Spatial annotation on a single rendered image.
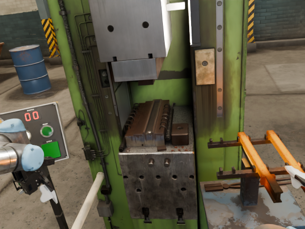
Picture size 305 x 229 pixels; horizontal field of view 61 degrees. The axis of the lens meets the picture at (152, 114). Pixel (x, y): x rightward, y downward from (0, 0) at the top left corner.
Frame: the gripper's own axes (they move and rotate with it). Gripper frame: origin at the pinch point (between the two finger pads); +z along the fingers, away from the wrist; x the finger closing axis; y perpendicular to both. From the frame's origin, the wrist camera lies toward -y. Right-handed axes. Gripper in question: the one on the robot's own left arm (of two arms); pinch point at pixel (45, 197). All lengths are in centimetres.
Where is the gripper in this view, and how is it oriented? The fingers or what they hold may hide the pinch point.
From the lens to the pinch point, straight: 117.9
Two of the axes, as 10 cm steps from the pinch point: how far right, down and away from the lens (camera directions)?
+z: 1.1, 9.0, 4.3
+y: -4.5, 4.3, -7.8
